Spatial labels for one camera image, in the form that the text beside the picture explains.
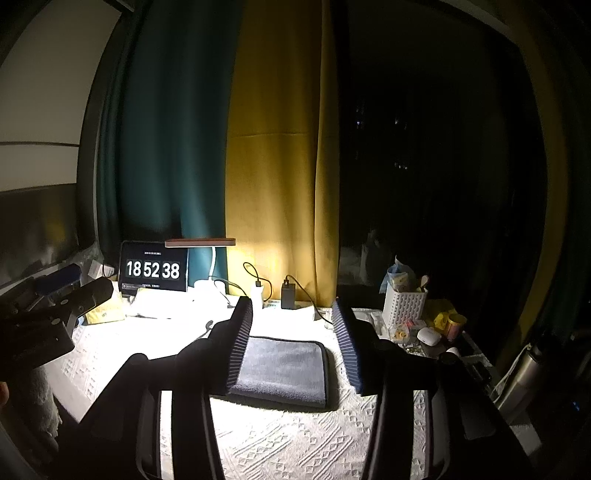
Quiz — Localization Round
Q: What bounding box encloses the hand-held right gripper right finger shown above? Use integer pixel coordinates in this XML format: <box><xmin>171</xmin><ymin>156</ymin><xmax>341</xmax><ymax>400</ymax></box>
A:
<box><xmin>331</xmin><ymin>298</ymin><xmax>543</xmax><ymax>480</ymax></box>

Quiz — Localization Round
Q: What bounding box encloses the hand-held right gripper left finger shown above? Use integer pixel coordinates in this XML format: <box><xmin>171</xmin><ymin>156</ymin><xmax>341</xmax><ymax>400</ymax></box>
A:
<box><xmin>55</xmin><ymin>296</ymin><xmax>254</xmax><ymax>480</ymax></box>

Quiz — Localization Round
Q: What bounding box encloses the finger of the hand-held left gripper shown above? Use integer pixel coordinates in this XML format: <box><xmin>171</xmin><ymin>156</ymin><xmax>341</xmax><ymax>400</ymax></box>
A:
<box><xmin>55</xmin><ymin>277</ymin><xmax>115</xmax><ymax>324</ymax></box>
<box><xmin>33</xmin><ymin>264</ymin><xmax>83</xmax><ymax>298</ymax></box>

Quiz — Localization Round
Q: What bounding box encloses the grey towel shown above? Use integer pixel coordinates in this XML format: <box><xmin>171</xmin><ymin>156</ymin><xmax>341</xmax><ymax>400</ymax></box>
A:
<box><xmin>228</xmin><ymin>336</ymin><xmax>329</xmax><ymax>409</ymax></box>

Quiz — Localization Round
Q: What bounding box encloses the yellow tissue pack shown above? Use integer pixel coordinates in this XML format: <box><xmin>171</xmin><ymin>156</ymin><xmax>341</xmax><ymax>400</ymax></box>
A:
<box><xmin>84</xmin><ymin>295</ymin><xmax>127</xmax><ymax>325</ymax></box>

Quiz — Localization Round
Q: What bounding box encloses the tablet with clock display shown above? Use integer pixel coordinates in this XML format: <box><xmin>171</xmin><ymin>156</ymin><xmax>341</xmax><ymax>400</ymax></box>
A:
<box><xmin>119</xmin><ymin>241</ymin><xmax>189</xmax><ymax>294</ymax></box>

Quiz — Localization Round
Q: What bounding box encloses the white perforated basket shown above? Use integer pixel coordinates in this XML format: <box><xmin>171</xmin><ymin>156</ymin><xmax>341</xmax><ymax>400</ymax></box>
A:
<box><xmin>382</xmin><ymin>277</ymin><xmax>428</xmax><ymax>329</ymax></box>

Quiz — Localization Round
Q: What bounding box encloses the white textured tablecloth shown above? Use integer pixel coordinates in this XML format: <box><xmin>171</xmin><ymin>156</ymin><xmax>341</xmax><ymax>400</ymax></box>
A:
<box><xmin>44</xmin><ymin>295</ymin><xmax>444</xmax><ymax>480</ymax></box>

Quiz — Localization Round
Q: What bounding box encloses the white desk lamp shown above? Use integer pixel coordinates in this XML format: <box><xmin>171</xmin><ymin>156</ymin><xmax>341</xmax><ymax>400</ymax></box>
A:
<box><xmin>165</xmin><ymin>238</ymin><xmax>236</xmax><ymax>303</ymax></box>

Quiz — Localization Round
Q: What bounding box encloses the yellow mug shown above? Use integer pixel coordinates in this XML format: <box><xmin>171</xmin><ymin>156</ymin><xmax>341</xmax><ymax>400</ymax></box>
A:
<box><xmin>444</xmin><ymin>314</ymin><xmax>468</xmax><ymax>341</ymax></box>

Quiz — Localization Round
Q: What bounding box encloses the green curtain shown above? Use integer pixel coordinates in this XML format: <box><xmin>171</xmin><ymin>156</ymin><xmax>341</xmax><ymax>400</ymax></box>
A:
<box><xmin>95</xmin><ymin>0</ymin><xmax>245</xmax><ymax>294</ymax></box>

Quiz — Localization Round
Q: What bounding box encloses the steel water bottle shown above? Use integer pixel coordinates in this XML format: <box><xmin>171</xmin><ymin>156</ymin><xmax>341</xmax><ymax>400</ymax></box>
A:
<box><xmin>495</xmin><ymin>342</ymin><xmax>546</xmax><ymax>424</ymax></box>

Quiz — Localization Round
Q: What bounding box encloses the yellow curtain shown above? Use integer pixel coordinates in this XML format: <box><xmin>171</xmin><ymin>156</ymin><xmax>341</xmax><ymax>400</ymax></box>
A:
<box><xmin>224</xmin><ymin>0</ymin><xmax>342</xmax><ymax>308</ymax></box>

